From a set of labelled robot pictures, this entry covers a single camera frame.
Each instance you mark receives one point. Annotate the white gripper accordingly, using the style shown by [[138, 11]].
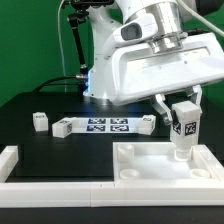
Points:
[[136, 72]]

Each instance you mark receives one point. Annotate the white square table top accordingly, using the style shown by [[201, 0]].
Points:
[[156, 160]]

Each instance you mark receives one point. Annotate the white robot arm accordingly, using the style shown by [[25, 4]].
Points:
[[113, 24]]

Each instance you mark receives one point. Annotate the white fiducial tag sheet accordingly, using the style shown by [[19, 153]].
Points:
[[106, 125]]

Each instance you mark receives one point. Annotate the white U-shaped obstacle fence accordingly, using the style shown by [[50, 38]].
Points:
[[152, 192]]

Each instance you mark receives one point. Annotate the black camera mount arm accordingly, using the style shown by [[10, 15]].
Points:
[[74, 21]]

